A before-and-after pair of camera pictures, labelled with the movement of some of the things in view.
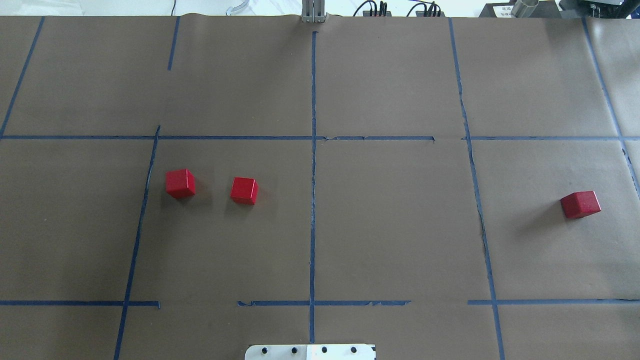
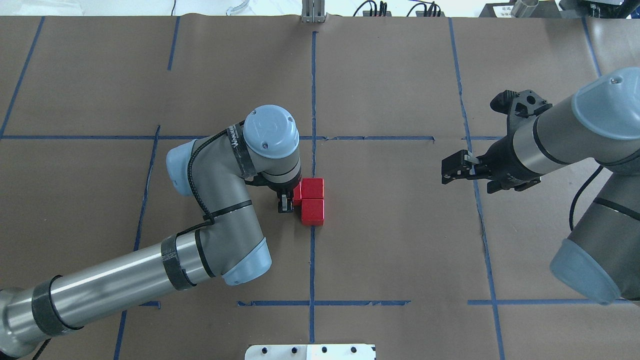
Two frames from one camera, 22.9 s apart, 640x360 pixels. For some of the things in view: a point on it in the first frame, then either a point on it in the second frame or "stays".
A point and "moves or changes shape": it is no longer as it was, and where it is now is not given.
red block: (180, 183) moves or changes shape
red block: (580, 204) → (312, 212)
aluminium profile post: (313, 11) stays
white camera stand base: (311, 352) stays
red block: (244, 190) moves or changes shape
